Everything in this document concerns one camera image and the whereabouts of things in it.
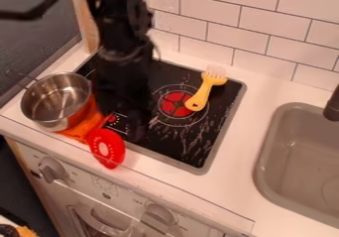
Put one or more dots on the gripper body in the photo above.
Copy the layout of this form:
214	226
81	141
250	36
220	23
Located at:
122	82

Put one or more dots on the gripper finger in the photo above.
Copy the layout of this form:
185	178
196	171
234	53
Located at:
137	127

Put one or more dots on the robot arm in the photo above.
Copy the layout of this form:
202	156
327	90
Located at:
119	19

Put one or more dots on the red round toy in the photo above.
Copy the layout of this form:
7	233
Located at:
106	148

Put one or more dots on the orange cloth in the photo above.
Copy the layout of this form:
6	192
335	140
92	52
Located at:
86	125

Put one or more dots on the toy stove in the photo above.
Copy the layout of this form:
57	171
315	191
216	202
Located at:
198	128

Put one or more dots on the silver pot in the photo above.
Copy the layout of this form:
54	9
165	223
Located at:
55	98

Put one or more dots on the yellow toy brush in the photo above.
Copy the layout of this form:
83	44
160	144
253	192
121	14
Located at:
203	92

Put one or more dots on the toy sink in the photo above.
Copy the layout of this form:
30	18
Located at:
300	168

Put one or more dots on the tap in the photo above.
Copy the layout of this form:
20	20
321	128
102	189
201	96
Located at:
333	107

